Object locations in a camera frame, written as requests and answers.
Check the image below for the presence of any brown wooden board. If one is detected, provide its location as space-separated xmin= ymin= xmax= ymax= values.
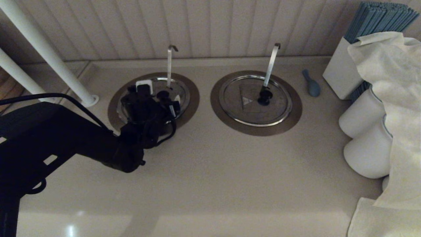
xmin=0 ymin=67 xmax=25 ymax=99

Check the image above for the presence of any bundle of blue sticks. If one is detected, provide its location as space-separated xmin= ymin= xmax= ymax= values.
xmin=344 ymin=1 xmax=421 ymax=103

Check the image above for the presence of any steel lid with black knob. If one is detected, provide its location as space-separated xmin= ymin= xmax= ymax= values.
xmin=117 ymin=77 xmax=191 ymax=129
xmin=219 ymin=75 xmax=293 ymax=127

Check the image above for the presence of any thick white pole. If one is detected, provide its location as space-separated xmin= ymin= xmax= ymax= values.
xmin=0 ymin=0 xmax=100 ymax=108

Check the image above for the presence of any thin white pole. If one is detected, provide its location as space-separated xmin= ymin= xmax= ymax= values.
xmin=0 ymin=48 xmax=50 ymax=103

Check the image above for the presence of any black cable loop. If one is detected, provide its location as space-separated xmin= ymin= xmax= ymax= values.
xmin=20 ymin=178 xmax=47 ymax=195

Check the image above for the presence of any thin black cable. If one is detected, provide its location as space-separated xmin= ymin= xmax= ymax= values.
xmin=0 ymin=93 xmax=114 ymax=134

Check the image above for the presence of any white rectangular holder box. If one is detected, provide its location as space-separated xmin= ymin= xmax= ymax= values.
xmin=322 ymin=36 xmax=365 ymax=101

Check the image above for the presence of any white woven cloth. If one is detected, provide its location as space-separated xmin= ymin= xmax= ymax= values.
xmin=347 ymin=31 xmax=421 ymax=237

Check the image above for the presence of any right metal ladle handle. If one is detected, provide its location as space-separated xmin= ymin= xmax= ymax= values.
xmin=261 ymin=43 xmax=282 ymax=91

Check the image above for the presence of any blue plastic spoon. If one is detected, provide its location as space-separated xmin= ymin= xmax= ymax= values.
xmin=302 ymin=68 xmax=321 ymax=98

